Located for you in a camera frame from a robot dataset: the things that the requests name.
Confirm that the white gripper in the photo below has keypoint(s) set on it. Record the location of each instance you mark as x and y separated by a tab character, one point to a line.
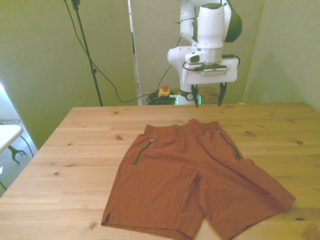
212	78

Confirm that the rust orange shorts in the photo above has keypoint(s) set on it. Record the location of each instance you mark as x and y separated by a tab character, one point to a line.
175	180

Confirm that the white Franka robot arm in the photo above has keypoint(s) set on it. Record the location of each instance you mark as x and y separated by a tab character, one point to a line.
210	25

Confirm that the yellow emergency stop button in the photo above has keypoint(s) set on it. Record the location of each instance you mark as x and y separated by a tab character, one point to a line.
163	93

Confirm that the white chair seat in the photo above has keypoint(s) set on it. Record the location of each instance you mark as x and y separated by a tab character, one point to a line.
10	135

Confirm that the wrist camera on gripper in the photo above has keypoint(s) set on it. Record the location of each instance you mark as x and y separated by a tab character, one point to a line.
215	71

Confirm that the white metal rail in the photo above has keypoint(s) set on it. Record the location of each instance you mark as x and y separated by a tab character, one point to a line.
137	75

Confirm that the black camera stand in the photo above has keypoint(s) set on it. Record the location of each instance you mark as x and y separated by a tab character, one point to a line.
94	71

